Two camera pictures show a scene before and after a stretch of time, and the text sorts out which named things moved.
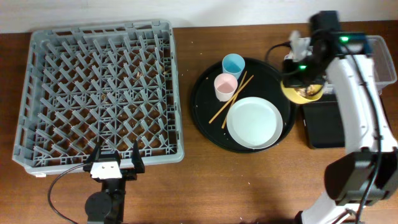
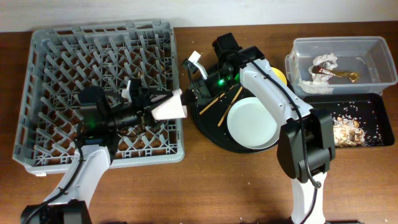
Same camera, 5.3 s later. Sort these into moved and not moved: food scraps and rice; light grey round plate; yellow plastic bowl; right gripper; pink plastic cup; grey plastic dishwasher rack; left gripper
Moved: right gripper; food scraps and rice; yellow plastic bowl; pink plastic cup; left gripper
Not moved: grey plastic dishwasher rack; light grey round plate
